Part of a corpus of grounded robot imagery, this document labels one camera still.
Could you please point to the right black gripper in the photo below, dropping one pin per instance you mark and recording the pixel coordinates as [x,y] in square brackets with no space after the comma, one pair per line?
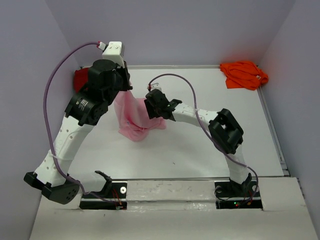
[152,112]

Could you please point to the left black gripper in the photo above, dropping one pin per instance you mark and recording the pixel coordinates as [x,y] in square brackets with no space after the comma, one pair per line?
[125,73]

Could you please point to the pink t shirt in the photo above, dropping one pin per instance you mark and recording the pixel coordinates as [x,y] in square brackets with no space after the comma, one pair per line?
[133,119]

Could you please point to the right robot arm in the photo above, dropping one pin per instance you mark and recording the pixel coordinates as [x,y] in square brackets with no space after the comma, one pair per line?
[221,127]

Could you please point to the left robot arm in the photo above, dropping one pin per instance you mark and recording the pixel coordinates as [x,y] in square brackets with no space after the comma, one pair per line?
[52,177]

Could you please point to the dark red folded t shirt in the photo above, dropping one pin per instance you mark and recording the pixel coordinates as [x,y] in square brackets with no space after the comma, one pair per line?
[80,78]

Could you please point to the orange t shirt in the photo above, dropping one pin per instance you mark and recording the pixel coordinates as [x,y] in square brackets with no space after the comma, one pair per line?
[243,75]

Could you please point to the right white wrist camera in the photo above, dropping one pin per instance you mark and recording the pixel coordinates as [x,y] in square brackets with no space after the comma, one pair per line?
[154,86]

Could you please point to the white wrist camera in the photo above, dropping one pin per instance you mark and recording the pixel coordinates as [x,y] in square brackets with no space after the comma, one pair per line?
[154,86]
[113,51]

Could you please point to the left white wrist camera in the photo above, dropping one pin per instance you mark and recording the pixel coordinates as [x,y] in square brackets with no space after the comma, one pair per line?
[113,51]

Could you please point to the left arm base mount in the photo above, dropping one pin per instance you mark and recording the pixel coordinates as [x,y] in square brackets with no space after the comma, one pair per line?
[112,194]

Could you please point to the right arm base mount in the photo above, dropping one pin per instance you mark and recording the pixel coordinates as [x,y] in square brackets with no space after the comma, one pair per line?
[231,195]

